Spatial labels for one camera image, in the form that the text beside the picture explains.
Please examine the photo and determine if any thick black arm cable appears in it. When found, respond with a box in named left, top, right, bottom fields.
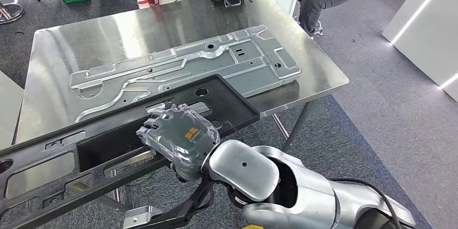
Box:
left=327, top=178, right=403, bottom=229

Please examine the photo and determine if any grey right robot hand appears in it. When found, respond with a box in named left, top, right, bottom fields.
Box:
left=135, top=103, right=221, bottom=182

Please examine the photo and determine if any stainless steel workbench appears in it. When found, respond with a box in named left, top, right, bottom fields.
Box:
left=14, top=0, right=351, bottom=214

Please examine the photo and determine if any white lit display plinth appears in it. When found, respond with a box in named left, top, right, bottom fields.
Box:
left=381, top=0, right=458, bottom=103

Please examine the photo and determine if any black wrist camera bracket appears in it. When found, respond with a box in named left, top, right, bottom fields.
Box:
left=136, top=177, right=215, bottom=229

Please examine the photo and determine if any stamped grey metal panel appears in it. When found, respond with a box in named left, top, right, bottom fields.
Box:
left=69, top=24, right=302, bottom=124

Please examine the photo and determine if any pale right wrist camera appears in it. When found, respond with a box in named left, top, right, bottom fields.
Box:
left=123, top=205, right=164, bottom=229

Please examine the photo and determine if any black plastic bracket panel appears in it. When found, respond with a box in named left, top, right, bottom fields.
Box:
left=0, top=74, right=261, bottom=229

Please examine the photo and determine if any chrome stanchion base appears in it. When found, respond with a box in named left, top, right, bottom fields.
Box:
left=0, top=2, right=26, bottom=25

